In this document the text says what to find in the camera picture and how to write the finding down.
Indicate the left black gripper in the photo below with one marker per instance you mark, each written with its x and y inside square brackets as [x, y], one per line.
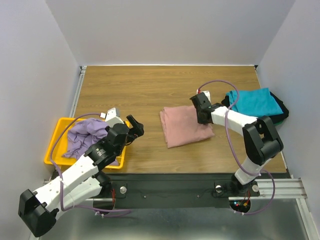
[132, 129]

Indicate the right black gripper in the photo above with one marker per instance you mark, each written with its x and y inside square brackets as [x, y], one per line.
[200, 108]

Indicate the pink graphic t-shirt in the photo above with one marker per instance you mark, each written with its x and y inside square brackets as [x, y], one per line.
[180, 126]

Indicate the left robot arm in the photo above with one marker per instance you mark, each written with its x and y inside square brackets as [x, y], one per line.
[40, 209]

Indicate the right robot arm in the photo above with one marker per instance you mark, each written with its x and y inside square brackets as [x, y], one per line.
[261, 139]

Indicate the black folded t-shirt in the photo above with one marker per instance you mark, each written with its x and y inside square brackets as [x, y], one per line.
[231, 98]

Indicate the lavender t-shirt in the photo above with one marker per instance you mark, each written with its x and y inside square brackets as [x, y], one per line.
[82, 135]

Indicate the teal folded t-shirt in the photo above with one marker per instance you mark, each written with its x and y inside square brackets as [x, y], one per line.
[257, 103]

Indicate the yellow plastic tray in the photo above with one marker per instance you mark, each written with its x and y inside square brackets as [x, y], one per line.
[59, 142]

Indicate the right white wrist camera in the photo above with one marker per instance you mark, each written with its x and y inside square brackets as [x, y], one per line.
[206, 93]

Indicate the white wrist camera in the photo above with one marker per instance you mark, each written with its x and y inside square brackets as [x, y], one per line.
[111, 117]
[206, 93]

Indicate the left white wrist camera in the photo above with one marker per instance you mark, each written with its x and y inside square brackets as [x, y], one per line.
[111, 117]

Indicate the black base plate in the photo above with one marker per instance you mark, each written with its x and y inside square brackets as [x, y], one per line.
[172, 190]

